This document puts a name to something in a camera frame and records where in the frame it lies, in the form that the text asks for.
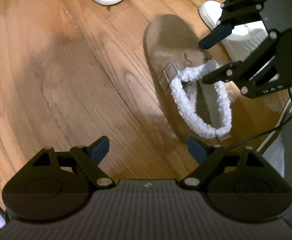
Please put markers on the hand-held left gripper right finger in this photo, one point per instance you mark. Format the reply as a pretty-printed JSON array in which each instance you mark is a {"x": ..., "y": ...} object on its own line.
[{"x": 197, "y": 151}]

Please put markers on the tan fleece-lined slipper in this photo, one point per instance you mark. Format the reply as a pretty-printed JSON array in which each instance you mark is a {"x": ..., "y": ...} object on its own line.
[{"x": 165, "y": 40}]

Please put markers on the white slide sandal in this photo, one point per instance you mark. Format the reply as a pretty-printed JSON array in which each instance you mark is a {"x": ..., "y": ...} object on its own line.
[{"x": 212, "y": 13}]

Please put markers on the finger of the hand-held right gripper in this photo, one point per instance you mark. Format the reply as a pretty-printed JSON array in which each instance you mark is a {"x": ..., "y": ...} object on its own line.
[
  {"x": 218, "y": 35},
  {"x": 238, "y": 72}
]

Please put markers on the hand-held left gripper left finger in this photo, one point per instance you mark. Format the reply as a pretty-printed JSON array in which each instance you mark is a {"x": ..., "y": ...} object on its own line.
[{"x": 99, "y": 151}]

